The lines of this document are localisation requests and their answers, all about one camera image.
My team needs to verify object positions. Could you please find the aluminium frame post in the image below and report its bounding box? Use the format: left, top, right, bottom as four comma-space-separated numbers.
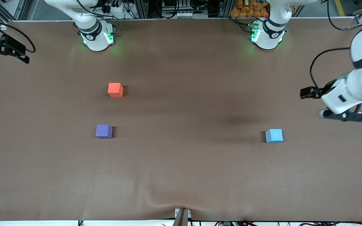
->
218, 0, 232, 18
136, 0, 149, 19

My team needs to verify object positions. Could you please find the orange bags heap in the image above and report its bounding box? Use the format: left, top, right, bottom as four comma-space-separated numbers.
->
230, 0, 269, 18

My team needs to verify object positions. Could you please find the white power strip with plugs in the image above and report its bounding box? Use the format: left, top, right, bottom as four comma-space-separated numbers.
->
101, 0, 128, 13

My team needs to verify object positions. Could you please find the light blue foam block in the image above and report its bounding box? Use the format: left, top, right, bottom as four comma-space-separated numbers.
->
265, 129, 284, 144

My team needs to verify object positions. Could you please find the brown table mat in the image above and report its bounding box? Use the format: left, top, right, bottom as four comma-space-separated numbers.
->
0, 17, 362, 222

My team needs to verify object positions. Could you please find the orange foam block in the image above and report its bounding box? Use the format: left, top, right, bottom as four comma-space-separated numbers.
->
107, 83, 124, 98

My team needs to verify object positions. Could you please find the purple foam block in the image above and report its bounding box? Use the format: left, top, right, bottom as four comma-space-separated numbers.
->
95, 124, 113, 139

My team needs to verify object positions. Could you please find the black electronics box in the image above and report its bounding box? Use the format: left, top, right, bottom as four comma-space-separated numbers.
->
162, 0, 208, 11

